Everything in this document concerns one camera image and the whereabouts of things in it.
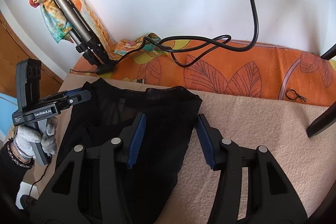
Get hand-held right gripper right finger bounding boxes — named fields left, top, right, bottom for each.
left=196, top=113, right=307, bottom=224

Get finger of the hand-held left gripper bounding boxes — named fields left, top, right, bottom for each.
left=59, top=90, right=92, bottom=110
left=39, top=89, right=84, bottom=104

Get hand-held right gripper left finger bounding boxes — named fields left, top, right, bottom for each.
left=31, top=112, right=147, bottom=224

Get black top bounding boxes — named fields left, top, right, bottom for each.
left=56, top=78, right=202, bottom=224

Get person's left forearm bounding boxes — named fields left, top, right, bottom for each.
left=0, top=144, right=34, bottom=203

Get person's left hand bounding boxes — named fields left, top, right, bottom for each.
left=12, top=118, right=58, bottom=159

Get light blue object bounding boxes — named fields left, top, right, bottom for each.
left=0, top=93, right=17, bottom=140

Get wooden door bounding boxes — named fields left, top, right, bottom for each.
left=0, top=11, right=65, bottom=98

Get beige blanket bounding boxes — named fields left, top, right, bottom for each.
left=5, top=74, right=336, bottom=224

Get orange floral bed sheet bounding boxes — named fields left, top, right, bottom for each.
left=70, top=39, right=336, bottom=107

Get folded silver tripod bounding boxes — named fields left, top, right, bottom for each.
left=35, top=0, right=109, bottom=65

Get person's dark shoe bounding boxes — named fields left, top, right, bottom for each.
left=20, top=195, right=37, bottom=214

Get beaded bracelets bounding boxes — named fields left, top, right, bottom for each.
left=7, top=140, right=35, bottom=169

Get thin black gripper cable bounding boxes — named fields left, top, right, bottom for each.
left=28, top=161, right=50, bottom=198

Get black ring light cable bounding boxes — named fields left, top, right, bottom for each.
left=70, top=0, right=315, bottom=75

